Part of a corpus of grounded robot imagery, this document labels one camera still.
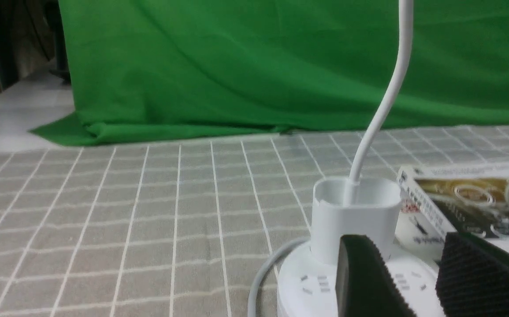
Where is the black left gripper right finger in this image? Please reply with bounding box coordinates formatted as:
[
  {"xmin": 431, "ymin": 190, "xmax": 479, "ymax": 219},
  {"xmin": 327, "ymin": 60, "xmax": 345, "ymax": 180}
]
[{"xmin": 435, "ymin": 232, "xmax": 509, "ymax": 317}]

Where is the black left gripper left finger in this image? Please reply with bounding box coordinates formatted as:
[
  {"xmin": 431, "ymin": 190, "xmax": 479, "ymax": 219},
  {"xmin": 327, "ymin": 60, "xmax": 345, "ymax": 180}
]
[{"xmin": 336, "ymin": 235, "xmax": 416, "ymax": 317}]

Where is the white desk lamp with sockets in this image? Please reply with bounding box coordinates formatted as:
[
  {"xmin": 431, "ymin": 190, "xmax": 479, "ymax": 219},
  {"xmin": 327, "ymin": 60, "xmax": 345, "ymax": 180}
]
[{"xmin": 276, "ymin": 0, "xmax": 446, "ymax": 317}]

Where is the top self-driving textbook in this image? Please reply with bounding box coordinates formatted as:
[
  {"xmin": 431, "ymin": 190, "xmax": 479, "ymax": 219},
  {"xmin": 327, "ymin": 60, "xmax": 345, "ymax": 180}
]
[{"xmin": 397, "ymin": 161, "xmax": 509, "ymax": 252}]

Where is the grey checked tablecloth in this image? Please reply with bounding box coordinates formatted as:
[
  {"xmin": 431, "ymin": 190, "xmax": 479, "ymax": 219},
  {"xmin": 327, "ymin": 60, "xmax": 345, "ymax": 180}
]
[{"xmin": 0, "ymin": 124, "xmax": 509, "ymax": 317}]

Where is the green backdrop cloth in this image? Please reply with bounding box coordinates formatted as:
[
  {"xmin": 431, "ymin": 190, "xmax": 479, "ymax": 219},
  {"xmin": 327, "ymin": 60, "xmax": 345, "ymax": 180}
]
[{"xmin": 31, "ymin": 0, "xmax": 509, "ymax": 146}]

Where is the grey lamp power cable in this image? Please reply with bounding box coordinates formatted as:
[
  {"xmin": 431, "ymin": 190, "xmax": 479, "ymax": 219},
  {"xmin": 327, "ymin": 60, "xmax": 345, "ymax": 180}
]
[{"xmin": 247, "ymin": 236, "xmax": 311, "ymax": 317}]

